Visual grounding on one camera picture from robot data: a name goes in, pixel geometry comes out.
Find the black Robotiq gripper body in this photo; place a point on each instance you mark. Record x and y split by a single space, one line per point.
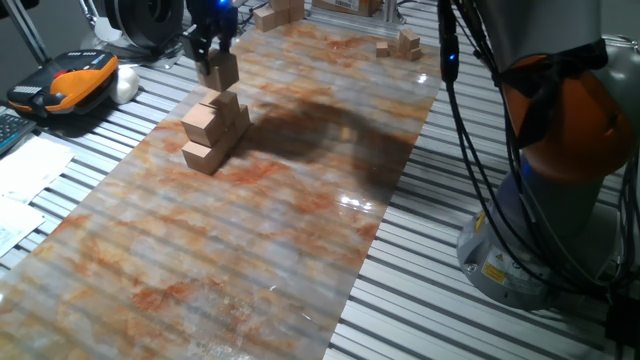
212 17

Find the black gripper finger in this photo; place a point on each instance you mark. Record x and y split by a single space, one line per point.
200 47
226 39

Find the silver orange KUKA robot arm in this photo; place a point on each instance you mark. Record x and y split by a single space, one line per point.
550 40

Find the black sleeved forearm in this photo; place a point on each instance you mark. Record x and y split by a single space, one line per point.
17 6

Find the black round machine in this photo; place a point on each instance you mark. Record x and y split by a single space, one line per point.
145 20

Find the white rounded object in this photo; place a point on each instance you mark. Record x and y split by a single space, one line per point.
126 85

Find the thin metal tripod leg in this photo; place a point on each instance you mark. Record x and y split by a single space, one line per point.
90 15

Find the brown cardboard box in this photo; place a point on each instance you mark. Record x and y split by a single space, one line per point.
345 6

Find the orange black teach pendant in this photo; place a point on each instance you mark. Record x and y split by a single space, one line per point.
75 82

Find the grey metal stand bar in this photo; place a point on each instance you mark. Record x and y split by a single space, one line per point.
27 32

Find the black keyboard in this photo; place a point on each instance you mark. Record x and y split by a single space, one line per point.
12 130

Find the white paper sheet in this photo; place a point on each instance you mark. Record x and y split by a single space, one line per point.
30 167
15 222

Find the orange grey marble mat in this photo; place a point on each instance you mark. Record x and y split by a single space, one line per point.
250 275

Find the aluminium frame post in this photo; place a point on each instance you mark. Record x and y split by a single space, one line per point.
391 10

